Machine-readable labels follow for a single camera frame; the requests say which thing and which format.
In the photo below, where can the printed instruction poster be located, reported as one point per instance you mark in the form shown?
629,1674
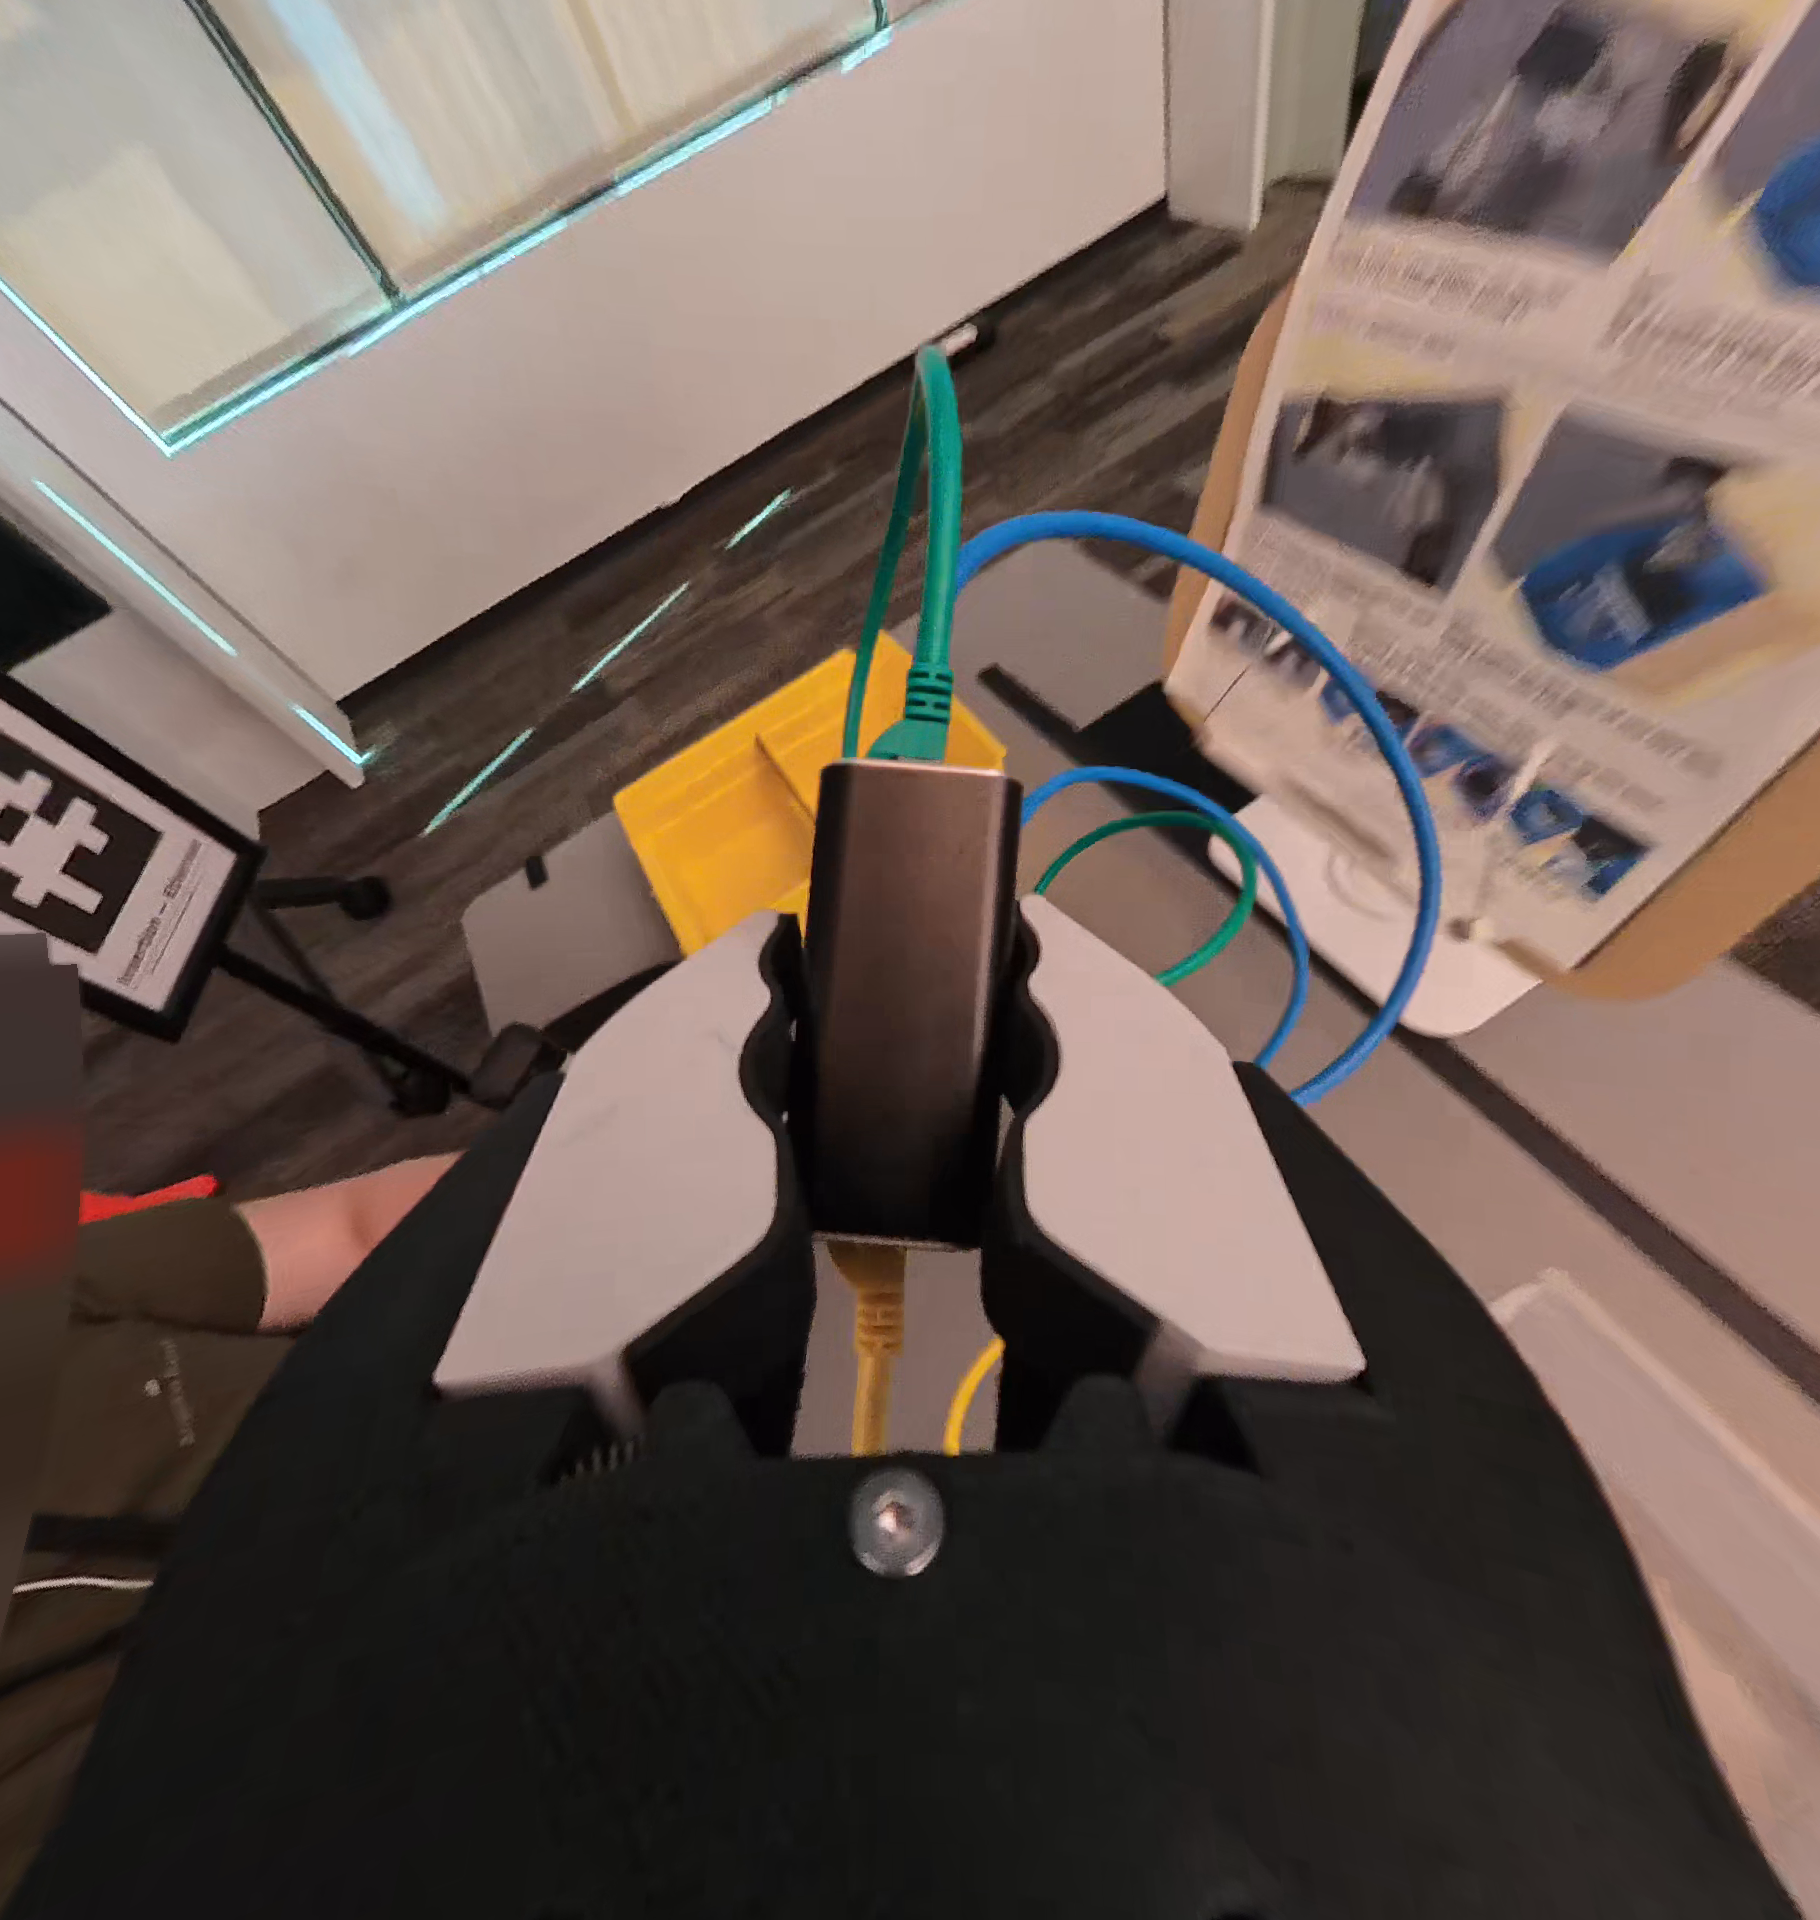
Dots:
1570,450

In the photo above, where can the yellow plastic bin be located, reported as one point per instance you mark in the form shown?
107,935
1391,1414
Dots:
715,823

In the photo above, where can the black tripod stand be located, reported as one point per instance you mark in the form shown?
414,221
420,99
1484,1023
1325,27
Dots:
355,1019

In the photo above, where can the black network switch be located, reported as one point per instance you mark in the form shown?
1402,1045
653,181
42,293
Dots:
911,989

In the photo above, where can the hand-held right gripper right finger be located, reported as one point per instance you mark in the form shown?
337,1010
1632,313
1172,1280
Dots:
1164,1169

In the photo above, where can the person's olive clothing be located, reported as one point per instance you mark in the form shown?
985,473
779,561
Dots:
116,1441

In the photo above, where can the clear plastic bin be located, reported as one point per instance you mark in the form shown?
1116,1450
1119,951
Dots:
1719,1499

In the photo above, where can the black framed printed tag sign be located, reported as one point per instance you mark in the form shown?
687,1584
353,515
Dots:
69,855

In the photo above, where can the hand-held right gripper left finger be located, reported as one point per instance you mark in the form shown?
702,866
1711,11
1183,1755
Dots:
654,1169

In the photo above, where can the person's left forearm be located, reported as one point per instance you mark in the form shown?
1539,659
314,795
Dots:
340,1231

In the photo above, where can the white router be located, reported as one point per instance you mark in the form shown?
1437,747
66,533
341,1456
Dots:
1391,960

